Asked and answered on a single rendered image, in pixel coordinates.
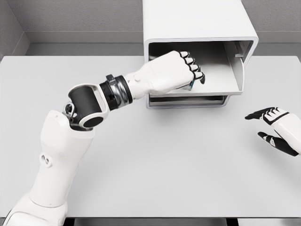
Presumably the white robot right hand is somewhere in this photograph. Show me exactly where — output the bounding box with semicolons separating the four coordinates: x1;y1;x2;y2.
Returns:
244;106;301;157

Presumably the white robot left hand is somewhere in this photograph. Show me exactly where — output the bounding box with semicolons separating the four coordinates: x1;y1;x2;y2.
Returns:
148;50;207;94

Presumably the white tabletop storage cabinet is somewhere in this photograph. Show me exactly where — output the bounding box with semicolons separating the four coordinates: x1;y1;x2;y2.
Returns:
143;0;259;110

